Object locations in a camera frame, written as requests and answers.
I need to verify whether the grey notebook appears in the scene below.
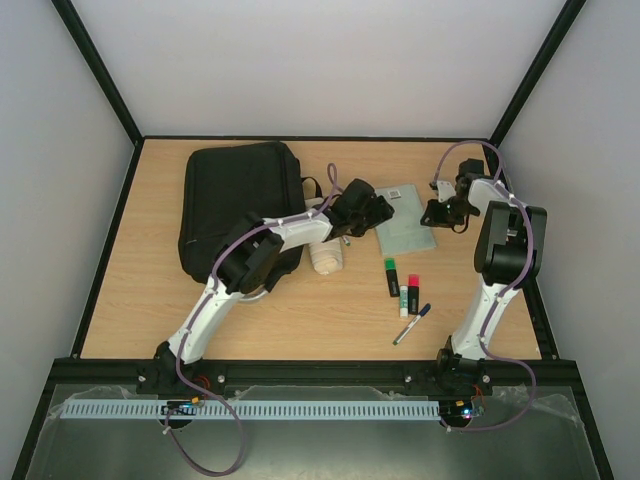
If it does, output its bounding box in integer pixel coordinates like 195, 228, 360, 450
375, 184, 437, 257

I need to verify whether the cream fabric pencil case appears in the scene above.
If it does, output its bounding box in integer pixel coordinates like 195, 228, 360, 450
307, 239, 344, 275

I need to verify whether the black student backpack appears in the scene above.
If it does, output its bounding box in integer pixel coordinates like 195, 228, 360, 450
177, 141, 306, 284

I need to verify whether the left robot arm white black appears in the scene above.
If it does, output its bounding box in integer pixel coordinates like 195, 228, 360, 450
141, 178, 394, 394

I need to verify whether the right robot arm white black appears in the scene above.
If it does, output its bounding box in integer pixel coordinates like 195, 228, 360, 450
420, 159, 547, 394

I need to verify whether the green highlighter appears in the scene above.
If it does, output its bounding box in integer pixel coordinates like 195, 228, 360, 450
384, 258, 400, 298

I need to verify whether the pink highlighter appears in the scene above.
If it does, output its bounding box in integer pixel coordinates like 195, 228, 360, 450
408, 274, 420, 315

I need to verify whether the white glue stick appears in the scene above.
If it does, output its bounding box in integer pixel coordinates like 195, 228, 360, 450
399, 285, 409, 318

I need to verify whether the blue capped marker pen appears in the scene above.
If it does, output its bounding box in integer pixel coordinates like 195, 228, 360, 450
392, 303, 431, 346

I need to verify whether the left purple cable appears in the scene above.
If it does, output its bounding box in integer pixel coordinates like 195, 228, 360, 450
164, 163, 341, 475

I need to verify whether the black frame rail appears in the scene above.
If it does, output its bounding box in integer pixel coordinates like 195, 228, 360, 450
45, 358, 584, 398

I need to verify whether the light blue cable duct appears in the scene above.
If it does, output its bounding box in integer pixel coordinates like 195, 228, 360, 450
60, 399, 440, 421

